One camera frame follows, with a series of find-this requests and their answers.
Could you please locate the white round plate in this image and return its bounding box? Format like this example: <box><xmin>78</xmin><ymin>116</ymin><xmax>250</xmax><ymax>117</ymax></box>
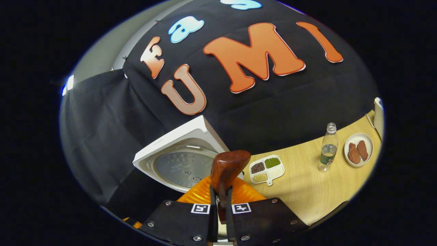
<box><xmin>344</xmin><ymin>133</ymin><xmax>373</xmax><ymax>168</ymax></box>

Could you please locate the white divided grain dish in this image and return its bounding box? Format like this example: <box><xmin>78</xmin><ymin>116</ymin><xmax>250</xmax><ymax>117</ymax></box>
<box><xmin>249</xmin><ymin>155</ymin><xmax>285</xmax><ymax>187</ymax></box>

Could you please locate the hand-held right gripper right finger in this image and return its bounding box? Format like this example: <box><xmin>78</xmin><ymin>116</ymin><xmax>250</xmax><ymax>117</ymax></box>
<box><xmin>225</xmin><ymin>176</ymin><xmax>308</xmax><ymax>246</ymax></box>

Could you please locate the clear plastic water bottle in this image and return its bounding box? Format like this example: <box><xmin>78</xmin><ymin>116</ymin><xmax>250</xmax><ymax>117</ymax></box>
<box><xmin>318</xmin><ymin>122</ymin><xmax>339</xmax><ymax>172</ymax></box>

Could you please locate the slanted ceiling light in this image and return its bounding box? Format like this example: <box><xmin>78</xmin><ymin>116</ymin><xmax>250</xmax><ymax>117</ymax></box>
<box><xmin>61</xmin><ymin>74</ymin><xmax>74</xmax><ymax>97</ymax></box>

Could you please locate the red meat piece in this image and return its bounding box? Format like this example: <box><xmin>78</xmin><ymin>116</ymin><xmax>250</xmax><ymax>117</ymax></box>
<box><xmin>348</xmin><ymin>143</ymin><xmax>361</xmax><ymax>164</ymax></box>
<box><xmin>357</xmin><ymin>140</ymin><xmax>369</xmax><ymax>162</ymax></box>

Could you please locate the black backdrop cloth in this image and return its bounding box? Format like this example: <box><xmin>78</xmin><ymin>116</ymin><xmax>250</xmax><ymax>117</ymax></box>
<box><xmin>60</xmin><ymin>0</ymin><xmax>379</xmax><ymax>226</ymax></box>

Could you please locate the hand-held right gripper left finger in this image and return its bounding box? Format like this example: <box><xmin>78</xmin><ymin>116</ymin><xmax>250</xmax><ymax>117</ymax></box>
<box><xmin>138</xmin><ymin>176</ymin><xmax>218</xmax><ymax>246</ymax></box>

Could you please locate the white rice cooker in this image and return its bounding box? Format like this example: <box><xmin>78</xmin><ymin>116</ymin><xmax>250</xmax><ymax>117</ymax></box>
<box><xmin>132</xmin><ymin>115</ymin><xmax>244</xmax><ymax>193</ymax></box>

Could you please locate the white toaster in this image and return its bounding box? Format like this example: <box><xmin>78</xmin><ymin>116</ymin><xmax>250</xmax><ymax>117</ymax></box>
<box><xmin>374</xmin><ymin>97</ymin><xmax>385</xmax><ymax>140</ymax></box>

